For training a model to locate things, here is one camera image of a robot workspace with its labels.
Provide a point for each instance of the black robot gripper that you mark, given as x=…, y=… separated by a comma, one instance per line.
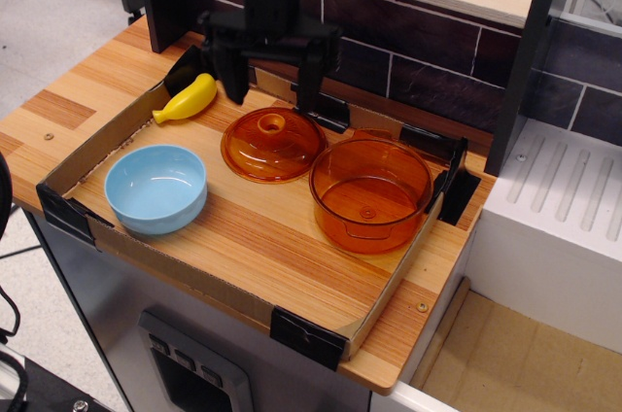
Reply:
x=273, y=30

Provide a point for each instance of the orange transparent pot lid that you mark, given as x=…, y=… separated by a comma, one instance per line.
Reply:
x=272, y=145

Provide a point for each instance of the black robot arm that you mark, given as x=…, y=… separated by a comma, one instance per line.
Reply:
x=272, y=30

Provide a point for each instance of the orange transparent pot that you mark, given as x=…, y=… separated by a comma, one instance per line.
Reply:
x=371, y=192

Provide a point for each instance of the yellow toy banana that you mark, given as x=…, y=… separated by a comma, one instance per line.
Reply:
x=190, y=101

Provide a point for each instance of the light blue bowl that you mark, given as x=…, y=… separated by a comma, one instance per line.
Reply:
x=158, y=189

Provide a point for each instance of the cardboard fence with black tape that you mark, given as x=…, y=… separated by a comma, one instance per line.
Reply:
x=256, y=252

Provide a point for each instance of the grey oven control panel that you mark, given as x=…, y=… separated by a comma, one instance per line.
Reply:
x=194, y=377

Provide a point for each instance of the white toy sink drainer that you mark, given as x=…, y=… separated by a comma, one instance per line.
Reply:
x=548, y=240

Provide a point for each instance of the dark upright post right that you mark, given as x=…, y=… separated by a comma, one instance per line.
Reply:
x=509, y=122

